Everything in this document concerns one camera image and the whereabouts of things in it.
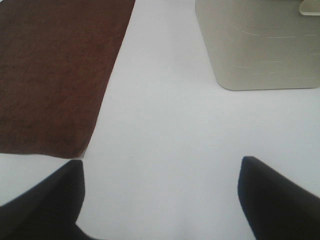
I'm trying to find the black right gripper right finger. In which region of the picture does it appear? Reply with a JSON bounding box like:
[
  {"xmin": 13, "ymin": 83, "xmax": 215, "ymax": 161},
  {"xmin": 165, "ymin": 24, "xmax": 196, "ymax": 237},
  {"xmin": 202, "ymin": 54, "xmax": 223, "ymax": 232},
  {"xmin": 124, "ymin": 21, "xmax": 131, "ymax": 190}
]
[{"xmin": 237, "ymin": 156, "xmax": 320, "ymax": 240}]

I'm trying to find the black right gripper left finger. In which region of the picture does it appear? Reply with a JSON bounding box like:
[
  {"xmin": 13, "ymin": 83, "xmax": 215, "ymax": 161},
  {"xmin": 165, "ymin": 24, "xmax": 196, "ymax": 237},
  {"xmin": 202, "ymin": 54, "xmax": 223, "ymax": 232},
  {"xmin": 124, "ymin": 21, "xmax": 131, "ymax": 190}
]
[{"xmin": 0, "ymin": 160, "xmax": 92, "ymax": 240}]

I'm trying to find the brown towel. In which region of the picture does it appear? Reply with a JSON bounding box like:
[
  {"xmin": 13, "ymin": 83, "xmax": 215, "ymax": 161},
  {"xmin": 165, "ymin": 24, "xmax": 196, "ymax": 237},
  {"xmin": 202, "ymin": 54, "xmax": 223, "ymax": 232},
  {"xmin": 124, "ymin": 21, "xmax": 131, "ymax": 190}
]
[{"xmin": 0, "ymin": 0, "xmax": 135, "ymax": 159}]

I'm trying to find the beige storage bin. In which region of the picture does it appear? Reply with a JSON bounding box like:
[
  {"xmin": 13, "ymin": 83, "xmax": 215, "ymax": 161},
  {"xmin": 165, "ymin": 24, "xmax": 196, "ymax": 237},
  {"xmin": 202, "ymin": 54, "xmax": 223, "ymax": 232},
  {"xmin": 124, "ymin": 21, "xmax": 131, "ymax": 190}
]
[{"xmin": 195, "ymin": 0, "xmax": 320, "ymax": 91}]

